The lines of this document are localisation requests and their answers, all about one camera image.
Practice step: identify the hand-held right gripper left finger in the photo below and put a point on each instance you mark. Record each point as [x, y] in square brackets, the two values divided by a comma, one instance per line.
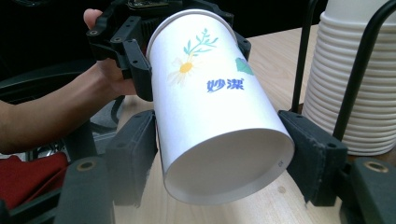
[130, 158]

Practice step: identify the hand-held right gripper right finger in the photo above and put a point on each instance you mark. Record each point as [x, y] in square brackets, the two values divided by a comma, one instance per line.
[317, 161]

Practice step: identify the stack of white paper cups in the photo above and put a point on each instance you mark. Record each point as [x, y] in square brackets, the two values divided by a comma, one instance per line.
[330, 77]

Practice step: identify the flower print paper cup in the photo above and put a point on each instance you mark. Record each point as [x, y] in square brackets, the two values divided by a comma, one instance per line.
[211, 124]

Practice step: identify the red cloth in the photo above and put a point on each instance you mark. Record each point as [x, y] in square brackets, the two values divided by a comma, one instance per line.
[25, 179]

